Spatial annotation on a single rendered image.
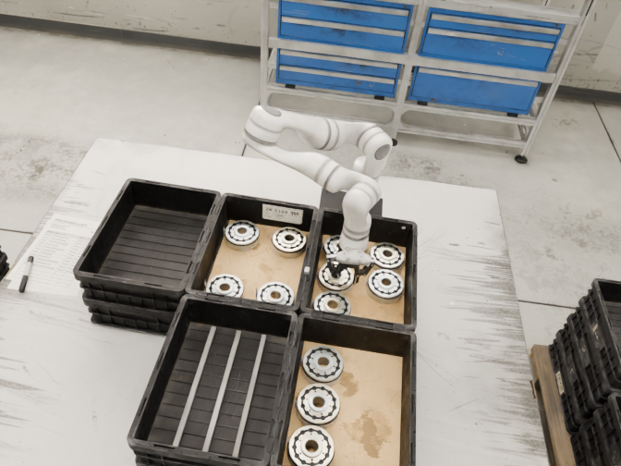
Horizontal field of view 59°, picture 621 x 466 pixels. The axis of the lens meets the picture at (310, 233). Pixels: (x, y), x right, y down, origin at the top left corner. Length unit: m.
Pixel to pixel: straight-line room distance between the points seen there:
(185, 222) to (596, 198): 2.63
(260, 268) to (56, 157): 2.10
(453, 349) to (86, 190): 1.37
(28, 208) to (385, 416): 2.33
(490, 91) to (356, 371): 2.34
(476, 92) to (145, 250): 2.32
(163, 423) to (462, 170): 2.60
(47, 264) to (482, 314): 1.37
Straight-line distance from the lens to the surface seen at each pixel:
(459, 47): 3.30
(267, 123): 1.40
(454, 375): 1.66
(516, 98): 3.51
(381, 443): 1.37
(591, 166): 3.96
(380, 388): 1.43
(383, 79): 3.35
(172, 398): 1.40
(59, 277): 1.86
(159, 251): 1.69
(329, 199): 1.92
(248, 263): 1.63
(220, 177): 2.12
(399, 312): 1.57
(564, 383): 2.43
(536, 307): 2.90
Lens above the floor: 2.06
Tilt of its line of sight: 45 degrees down
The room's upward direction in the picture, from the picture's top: 6 degrees clockwise
